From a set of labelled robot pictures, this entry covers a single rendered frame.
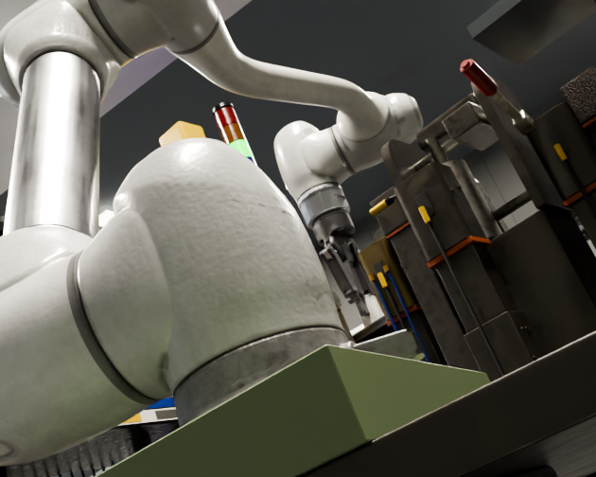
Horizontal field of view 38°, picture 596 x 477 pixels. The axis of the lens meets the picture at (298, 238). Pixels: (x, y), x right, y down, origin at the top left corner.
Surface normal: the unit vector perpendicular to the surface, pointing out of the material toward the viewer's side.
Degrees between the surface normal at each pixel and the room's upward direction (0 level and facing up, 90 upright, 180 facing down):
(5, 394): 117
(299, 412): 90
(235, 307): 94
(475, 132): 180
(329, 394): 90
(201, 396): 82
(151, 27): 166
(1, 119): 180
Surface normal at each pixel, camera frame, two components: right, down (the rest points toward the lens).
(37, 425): 0.09, 0.59
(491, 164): -0.51, -0.15
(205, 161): 0.12, -0.72
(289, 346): 0.25, -0.57
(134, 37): 0.39, 0.71
